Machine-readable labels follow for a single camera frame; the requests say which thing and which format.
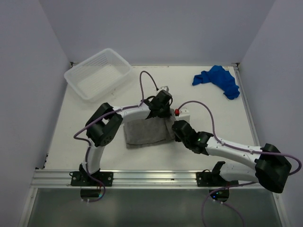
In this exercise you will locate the blue towel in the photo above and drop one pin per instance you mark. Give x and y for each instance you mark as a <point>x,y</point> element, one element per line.
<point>220,77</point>

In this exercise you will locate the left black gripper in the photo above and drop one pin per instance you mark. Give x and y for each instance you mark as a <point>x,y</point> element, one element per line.
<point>167,113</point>

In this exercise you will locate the aluminium mounting rail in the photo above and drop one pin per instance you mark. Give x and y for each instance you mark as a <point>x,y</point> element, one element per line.
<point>122,179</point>

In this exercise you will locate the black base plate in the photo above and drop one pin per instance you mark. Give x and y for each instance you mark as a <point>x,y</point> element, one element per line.
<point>94,178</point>
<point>212,179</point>

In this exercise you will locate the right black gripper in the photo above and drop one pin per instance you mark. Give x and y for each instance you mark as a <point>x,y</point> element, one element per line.
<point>176,139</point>

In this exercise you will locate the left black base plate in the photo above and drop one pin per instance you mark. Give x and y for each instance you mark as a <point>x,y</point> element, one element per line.
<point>94,178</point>

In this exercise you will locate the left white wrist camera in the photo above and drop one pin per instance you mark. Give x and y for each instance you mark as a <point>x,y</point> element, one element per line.
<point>166,88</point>

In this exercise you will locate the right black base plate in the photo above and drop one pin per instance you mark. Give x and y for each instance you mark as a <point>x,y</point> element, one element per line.
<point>212,179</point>

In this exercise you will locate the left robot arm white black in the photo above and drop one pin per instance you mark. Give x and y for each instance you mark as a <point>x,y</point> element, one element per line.
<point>103,125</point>

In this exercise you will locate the white plastic basket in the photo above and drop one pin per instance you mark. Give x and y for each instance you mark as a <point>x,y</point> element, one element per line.
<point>98,75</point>

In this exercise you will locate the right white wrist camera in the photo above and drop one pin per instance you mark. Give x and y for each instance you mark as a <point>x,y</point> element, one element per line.
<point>182,114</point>

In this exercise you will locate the grey towel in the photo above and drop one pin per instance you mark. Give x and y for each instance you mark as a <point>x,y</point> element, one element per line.
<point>148,132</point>

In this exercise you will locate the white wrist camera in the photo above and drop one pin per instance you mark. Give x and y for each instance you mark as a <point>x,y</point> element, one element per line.
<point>182,114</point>
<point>166,88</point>

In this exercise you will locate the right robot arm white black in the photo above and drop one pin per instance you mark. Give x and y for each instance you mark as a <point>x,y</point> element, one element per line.
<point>264,165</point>

